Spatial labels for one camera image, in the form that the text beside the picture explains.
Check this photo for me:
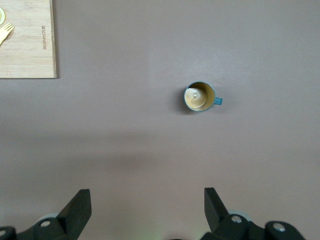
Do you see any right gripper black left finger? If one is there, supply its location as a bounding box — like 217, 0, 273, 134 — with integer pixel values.
0, 189, 92, 240

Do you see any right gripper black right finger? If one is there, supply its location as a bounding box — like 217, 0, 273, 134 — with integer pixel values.
201, 187, 306, 240

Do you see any dark teal ribbed mug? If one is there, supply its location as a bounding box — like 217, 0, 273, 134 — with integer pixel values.
183, 80, 224, 113

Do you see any bamboo cutting board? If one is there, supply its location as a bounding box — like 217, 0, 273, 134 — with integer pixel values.
0, 0, 58, 79

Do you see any brown table cover mat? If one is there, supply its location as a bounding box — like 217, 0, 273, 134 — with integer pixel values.
0, 0, 320, 240

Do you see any yellow plastic fork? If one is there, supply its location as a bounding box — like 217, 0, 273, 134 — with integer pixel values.
0, 22, 15, 46

